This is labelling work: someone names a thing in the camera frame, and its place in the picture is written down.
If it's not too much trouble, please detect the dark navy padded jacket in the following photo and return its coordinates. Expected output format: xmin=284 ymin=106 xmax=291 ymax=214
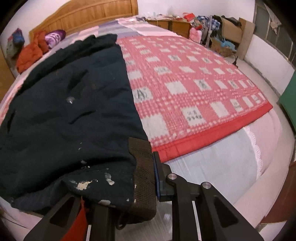
xmin=0 ymin=34 xmax=158 ymax=230

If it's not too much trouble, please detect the pink bag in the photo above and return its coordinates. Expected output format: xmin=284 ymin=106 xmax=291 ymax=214
xmin=189 ymin=27 xmax=202 ymax=42

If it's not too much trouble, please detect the clothes pile beside bed head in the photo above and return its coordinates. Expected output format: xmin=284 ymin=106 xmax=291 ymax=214
xmin=6 ymin=28 xmax=25 ymax=58

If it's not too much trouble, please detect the pile of plaid clothes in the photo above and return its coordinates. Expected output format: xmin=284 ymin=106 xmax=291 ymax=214
xmin=194 ymin=15 xmax=222 ymax=45

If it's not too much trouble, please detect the large cardboard box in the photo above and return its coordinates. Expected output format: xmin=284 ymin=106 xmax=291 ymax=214
xmin=220 ymin=16 xmax=256 ymax=61

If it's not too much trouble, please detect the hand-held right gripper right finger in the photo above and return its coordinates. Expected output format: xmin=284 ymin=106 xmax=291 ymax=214
xmin=153 ymin=152 xmax=264 ymax=241

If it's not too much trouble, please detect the green cabinet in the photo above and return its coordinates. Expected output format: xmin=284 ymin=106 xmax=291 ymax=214
xmin=277 ymin=70 xmax=296 ymax=132

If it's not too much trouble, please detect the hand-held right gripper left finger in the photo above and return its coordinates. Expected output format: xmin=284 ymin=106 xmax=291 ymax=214
xmin=23 ymin=192 xmax=116 ymax=241

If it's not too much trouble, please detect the red cloth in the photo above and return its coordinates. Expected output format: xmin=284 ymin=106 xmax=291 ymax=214
xmin=69 ymin=197 xmax=90 ymax=241

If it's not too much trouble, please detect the red checkered blanket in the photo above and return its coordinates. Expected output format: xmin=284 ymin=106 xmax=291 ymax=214
xmin=116 ymin=36 xmax=273 ymax=163

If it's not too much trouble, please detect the purple patterned pillow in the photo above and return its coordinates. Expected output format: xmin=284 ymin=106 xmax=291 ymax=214
xmin=44 ymin=30 xmax=66 ymax=48

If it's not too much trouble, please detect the bed with patchwork sheet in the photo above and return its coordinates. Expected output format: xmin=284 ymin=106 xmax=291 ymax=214
xmin=0 ymin=16 xmax=289 ymax=232

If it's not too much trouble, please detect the wooden nightstand with drawers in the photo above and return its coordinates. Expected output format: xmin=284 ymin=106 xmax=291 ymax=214
xmin=146 ymin=19 xmax=193 ymax=39

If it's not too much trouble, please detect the small cardboard box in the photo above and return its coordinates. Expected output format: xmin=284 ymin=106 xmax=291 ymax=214
xmin=209 ymin=38 xmax=236 ymax=57

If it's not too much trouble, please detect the window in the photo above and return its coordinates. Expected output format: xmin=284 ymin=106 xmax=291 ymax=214
xmin=253 ymin=2 xmax=296 ymax=63

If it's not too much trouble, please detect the wooden headboard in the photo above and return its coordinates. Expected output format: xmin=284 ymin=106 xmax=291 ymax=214
xmin=29 ymin=0 xmax=139 ymax=42

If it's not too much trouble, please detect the wooden wardrobe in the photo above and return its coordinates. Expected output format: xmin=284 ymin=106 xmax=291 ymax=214
xmin=0 ymin=50 xmax=16 ymax=100

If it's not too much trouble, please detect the orange padded jacket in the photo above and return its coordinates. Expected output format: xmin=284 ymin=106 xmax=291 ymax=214
xmin=16 ymin=31 xmax=50 ymax=73

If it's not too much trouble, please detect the brown wooden door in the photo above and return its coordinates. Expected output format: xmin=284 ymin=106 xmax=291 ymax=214
xmin=260 ymin=160 xmax=296 ymax=224

